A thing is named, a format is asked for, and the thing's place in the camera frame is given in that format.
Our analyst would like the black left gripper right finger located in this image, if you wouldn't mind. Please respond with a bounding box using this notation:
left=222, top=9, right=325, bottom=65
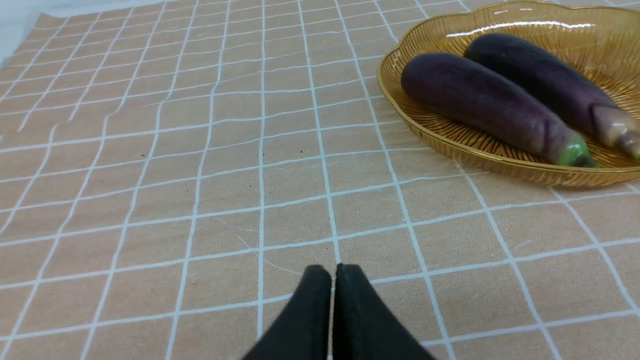
left=332, top=263, right=434, bottom=360

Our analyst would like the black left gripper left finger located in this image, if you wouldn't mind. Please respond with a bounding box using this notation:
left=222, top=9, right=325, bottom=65
left=243, top=264, right=332, bottom=360

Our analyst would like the purple eggplant green stem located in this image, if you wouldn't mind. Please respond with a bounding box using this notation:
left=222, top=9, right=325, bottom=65
left=400, top=52, right=597, bottom=167

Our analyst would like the purple eggplant beige stem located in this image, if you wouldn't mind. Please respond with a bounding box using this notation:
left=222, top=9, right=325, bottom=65
left=463, top=32, right=640, bottom=161

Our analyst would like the orange checked tablecloth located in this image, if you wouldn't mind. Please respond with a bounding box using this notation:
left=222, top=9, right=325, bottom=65
left=0, top=0, right=639, bottom=360

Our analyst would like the amber glass plate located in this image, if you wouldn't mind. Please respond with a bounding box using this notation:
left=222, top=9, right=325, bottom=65
left=377, top=1, right=640, bottom=187

